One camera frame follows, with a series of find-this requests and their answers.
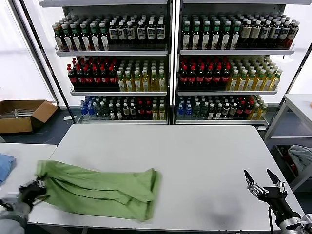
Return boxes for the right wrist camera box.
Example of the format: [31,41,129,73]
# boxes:
[301,213,312,229]

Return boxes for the brown cardboard box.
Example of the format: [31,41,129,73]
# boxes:
[0,99,59,134]

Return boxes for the black window frame bar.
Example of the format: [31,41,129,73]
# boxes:
[265,46,312,129]
[11,0,78,124]

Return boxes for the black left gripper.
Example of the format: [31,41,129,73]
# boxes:
[18,177,49,205]

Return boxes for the dark bottle grey label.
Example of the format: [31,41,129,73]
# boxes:
[287,21,300,48]
[108,21,118,45]
[117,21,127,45]
[260,20,272,48]
[279,21,290,48]
[126,21,137,45]
[136,20,146,45]
[270,20,281,48]
[156,20,165,45]
[146,20,156,45]

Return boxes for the white metal shelf rack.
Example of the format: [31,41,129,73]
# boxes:
[174,0,297,126]
[39,0,175,125]

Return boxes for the dark bottle green cap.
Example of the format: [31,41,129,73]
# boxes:
[182,21,192,49]
[80,23,92,52]
[230,21,241,49]
[89,23,101,51]
[99,22,110,51]
[211,21,221,49]
[201,21,212,49]
[71,23,83,52]
[221,21,231,49]
[192,21,202,49]
[62,23,74,52]
[54,23,64,51]

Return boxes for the green polo shirt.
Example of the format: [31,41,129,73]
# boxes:
[34,159,163,223]

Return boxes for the dark bottle beige label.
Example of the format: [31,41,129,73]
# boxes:
[240,20,252,48]
[251,20,262,48]

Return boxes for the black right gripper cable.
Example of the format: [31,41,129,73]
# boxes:
[267,206,273,232]

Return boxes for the black storage crate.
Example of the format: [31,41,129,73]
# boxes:
[272,145,299,185]

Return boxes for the grey crumpled cloth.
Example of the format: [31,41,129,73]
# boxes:
[287,144,312,175]

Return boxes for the small cola bottle red cap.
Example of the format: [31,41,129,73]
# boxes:
[237,97,246,119]
[137,98,146,120]
[145,98,153,120]
[245,97,254,119]

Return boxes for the white metal frame table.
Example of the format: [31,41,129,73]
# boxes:
[263,94,312,192]

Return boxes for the clear wrapped metal parts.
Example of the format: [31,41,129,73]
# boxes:
[0,108,37,120]

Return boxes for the blue folded cloth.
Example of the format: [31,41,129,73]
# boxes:
[0,153,17,187]

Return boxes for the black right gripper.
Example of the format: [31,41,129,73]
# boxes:
[243,168,302,224]

